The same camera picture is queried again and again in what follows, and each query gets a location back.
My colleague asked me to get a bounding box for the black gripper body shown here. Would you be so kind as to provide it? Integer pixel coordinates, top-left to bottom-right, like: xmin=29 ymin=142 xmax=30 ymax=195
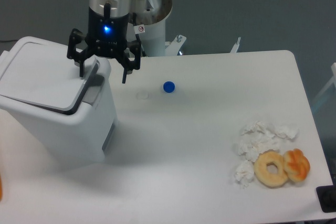
xmin=85 ymin=9 xmax=129 ymax=59

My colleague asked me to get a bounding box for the crumpled white tissue lower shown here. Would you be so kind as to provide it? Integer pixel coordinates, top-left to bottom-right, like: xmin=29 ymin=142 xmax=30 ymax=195
xmin=234 ymin=160 xmax=255 ymax=188

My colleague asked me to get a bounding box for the crumpled white tissue right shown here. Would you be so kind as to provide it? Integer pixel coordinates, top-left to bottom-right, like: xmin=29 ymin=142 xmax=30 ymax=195
xmin=272 ymin=124 xmax=299 ymax=141

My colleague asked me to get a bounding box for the crumpled white tissue upper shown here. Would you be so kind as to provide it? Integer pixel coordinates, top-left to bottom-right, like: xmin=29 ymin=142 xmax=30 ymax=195
xmin=240 ymin=121 xmax=270 ymax=135

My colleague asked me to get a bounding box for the orange twisted bread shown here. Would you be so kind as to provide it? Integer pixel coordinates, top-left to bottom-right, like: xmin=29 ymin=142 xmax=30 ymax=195
xmin=283 ymin=148 xmax=310 ymax=183

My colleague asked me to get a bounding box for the crumpled white tissue middle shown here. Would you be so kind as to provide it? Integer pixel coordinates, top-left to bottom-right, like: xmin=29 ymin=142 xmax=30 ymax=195
xmin=236 ymin=134 xmax=280 ymax=163

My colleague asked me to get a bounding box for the plain ring donut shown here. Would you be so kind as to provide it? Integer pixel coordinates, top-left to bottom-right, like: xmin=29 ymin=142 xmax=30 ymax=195
xmin=254 ymin=151 xmax=288 ymax=188

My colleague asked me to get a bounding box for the blue bottle cap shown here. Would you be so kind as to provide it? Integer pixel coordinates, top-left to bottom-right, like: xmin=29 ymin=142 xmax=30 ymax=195
xmin=163 ymin=81 xmax=175 ymax=93

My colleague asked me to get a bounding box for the white bottle cap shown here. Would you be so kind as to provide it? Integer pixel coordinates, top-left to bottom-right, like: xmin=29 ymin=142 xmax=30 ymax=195
xmin=136 ymin=90 xmax=149 ymax=100

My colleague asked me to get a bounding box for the white trash can lid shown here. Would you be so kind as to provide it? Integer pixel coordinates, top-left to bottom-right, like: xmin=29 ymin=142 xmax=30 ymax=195
xmin=1 ymin=37 xmax=98 ymax=114

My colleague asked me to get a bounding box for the orange object left edge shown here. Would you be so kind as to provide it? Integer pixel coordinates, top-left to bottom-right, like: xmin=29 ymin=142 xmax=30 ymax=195
xmin=0 ymin=174 xmax=3 ymax=201

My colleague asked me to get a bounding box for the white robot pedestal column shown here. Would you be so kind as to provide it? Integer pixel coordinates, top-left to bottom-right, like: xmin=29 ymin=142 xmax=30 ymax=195
xmin=128 ymin=0 xmax=172 ymax=57

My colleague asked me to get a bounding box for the black cable on pedestal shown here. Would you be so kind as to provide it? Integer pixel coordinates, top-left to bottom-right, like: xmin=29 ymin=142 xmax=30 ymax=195
xmin=131 ymin=13 xmax=148 ymax=57

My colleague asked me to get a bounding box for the white frame right edge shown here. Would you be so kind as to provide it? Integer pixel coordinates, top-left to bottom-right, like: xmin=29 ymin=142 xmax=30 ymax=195
xmin=311 ymin=63 xmax=335 ymax=113

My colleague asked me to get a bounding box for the white trash can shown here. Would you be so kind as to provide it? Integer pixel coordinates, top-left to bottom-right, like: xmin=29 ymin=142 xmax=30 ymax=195
xmin=0 ymin=36 xmax=118 ymax=171

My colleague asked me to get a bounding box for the black device at corner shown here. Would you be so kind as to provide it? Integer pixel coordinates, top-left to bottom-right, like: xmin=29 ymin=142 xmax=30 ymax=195
xmin=316 ymin=185 xmax=335 ymax=213

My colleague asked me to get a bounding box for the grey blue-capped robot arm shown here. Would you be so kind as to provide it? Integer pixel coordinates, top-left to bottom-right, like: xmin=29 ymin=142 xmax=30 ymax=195
xmin=67 ymin=0 xmax=141 ymax=77

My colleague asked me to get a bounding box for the white metal mounting frame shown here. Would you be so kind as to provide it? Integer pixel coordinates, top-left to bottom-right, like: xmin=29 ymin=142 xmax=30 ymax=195
xmin=165 ymin=35 xmax=241 ymax=56

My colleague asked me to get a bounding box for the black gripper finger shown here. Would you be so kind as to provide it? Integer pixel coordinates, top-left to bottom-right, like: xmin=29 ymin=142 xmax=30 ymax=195
xmin=115 ymin=40 xmax=141 ymax=84
xmin=67 ymin=28 xmax=97 ymax=78

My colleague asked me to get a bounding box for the crumpled white tissue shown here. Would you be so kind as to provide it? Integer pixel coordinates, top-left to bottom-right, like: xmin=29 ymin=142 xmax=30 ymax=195
xmin=234 ymin=160 xmax=255 ymax=188
xmin=240 ymin=121 xmax=270 ymax=135
xmin=272 ymin=124 xmax=299 ymax=141
xmin=236 ymin=134 xmax=280 ymax=163

